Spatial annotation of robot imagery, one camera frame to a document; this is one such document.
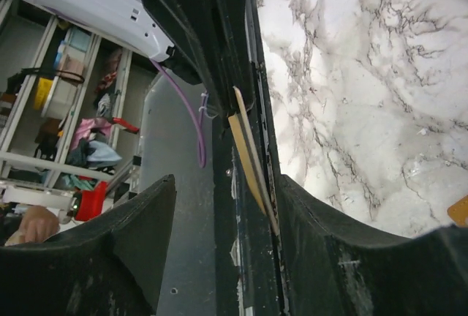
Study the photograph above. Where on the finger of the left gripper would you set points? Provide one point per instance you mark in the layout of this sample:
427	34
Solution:
211	36

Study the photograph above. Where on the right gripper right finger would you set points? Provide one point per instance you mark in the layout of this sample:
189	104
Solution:
337	265

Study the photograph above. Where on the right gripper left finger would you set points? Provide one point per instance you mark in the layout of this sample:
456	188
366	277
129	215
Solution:
110	265

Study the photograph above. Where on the yellow leather card holder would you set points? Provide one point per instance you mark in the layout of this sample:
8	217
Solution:
458	212

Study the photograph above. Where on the person's hand in background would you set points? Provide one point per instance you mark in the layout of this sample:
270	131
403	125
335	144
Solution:
36	226

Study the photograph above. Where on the storage shelf with clutter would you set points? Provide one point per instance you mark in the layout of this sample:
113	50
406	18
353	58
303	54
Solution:
71	115

